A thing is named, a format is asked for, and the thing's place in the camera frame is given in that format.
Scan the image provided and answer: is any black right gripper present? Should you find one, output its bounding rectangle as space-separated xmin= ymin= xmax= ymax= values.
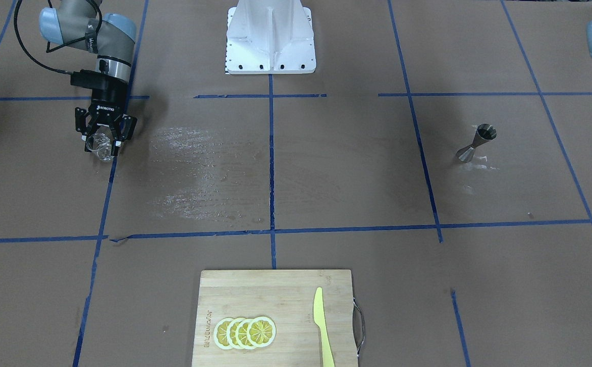
xmin=70 ymin=70 xmax=138 ymax=156

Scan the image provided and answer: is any clear glass shaker cup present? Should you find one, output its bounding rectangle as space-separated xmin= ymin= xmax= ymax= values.
xmin=86 ymin=133 xmax=114 ymax=162

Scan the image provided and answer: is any steel measuring jigger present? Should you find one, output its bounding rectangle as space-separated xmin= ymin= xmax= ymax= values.
xmin=456 ymin=123 xmax=498 ymax=163

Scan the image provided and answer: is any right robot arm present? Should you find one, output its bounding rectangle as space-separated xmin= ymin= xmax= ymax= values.
xmin=38 ymin=1 xmax=137 ymax=161

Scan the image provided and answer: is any lemon slice back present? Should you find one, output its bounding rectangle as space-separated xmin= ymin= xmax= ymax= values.
xmin=214 ymin=318 xmax=233 ymax=350

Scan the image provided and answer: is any lemon slice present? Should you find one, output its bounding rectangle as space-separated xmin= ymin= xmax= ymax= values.
xmin=234 ymin=319 xmax=256 ymax=349
xmin=225 ymin=318 xmax=246 ymax=349
xmin=247 ymin=316 xmax=277 ymax=348
xmin=214 ymin=318 xmax=233 ymax=350

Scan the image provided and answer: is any wooden cutting board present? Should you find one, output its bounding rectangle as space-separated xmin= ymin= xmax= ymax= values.
xmin=191 ymin=270 xmax=359 ymax=366

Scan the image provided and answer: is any lemon slice front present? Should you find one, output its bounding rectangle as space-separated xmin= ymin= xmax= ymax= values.
xmin=247 ymin=316 xmax=277 ymax=348

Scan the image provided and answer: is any yellow plastic knife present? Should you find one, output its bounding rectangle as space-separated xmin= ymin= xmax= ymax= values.
xmin=313 ymin=286 xmax=335 ymax=366

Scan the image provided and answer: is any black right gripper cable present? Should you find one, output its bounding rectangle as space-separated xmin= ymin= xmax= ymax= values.
xmin=13 ymin=0 xmax=104 ymax=77

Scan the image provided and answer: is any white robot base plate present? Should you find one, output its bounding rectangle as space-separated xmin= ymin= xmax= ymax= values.
xmin=225 ymin=1 xmax=317 ymax=75

